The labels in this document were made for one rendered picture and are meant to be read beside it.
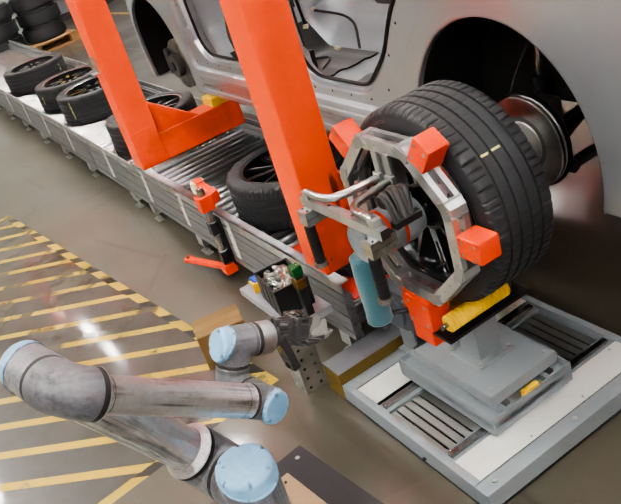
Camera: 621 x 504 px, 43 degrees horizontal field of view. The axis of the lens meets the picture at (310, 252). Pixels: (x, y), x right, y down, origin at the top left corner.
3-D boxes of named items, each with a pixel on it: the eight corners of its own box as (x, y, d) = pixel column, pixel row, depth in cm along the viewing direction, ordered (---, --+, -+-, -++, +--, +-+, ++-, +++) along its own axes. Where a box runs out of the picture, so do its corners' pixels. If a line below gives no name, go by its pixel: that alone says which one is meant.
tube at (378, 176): (386, 183, 232) (378, 151, 227) (334, 212, 225) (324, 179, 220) (353, 171, 246) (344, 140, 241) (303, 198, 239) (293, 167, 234)
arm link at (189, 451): (233, 509, 208) (5, 406, 157) (194, 482, 220) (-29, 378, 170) (261, 457, 212) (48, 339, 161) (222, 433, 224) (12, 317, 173)
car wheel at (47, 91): (47, 119, 715) (36, 95, 704) (42, 105, 772) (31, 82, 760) (115, 93, 729) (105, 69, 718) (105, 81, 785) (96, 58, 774)
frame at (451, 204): (491, 315, 230) (456, 147, 204) (474, 326, 227) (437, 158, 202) (381, 261, 274) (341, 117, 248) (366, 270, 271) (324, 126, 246)
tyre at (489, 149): (581, 283, 229) (518, 69, 209) (523, 324, 221) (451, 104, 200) (444, 255, 288) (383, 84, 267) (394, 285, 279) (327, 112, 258)
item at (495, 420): (573, 381, 268) (570, 359, 264) (496, 439, 255) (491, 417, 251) (473, 328, 309) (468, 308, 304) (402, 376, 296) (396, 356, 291)
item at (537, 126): (579, 185, 251) (551, 91, 241) (562, 196, 248) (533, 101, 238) (511, 182, 279) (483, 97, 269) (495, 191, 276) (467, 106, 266)
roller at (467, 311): (518, 293, 252) (515, 278, 249) (449, 339, 241) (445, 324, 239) (505, 287, 257) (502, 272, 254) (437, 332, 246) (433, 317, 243)
